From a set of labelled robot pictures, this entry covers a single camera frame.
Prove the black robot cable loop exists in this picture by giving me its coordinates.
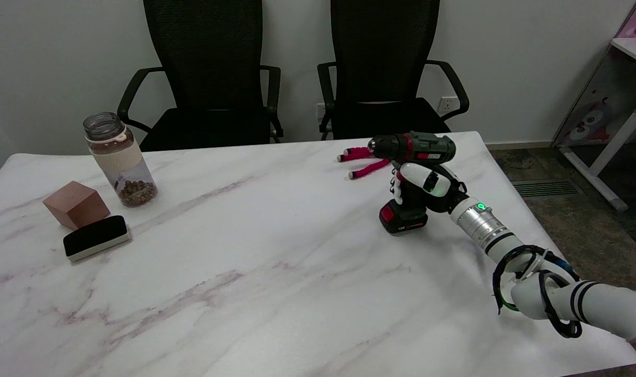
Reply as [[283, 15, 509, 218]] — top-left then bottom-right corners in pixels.
[[492, 246, 584, 339]]

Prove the white desk with grey panel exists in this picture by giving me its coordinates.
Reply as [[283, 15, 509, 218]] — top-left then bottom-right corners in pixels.
[[553, 38, 636, 213]]

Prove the black white board eraser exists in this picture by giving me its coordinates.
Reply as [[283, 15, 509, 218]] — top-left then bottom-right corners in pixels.
[[63, 215, 131, 263]]

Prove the dark floor vent grille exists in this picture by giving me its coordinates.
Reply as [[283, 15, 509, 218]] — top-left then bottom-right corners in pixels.
[[512, 180, 582, 198]]

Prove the black mesh office chair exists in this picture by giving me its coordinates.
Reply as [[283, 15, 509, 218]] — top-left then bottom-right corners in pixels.
[[317, 0, 470, 141], [117, 0, 284, 152]]

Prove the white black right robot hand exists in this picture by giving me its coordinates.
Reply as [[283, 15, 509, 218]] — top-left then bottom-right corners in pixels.
[[390, 162, 468, 214]]

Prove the dark green red power screwdriver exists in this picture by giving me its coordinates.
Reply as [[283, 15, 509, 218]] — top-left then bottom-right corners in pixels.
[[368, 131, 457, 235]]

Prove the brown wooden cube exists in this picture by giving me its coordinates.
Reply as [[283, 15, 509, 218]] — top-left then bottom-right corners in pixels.
[[42, 181, 111, 230]]

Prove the pink flexible mini tripod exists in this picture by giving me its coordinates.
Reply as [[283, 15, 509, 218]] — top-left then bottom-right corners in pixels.
[[337, 146, 392, 181]]

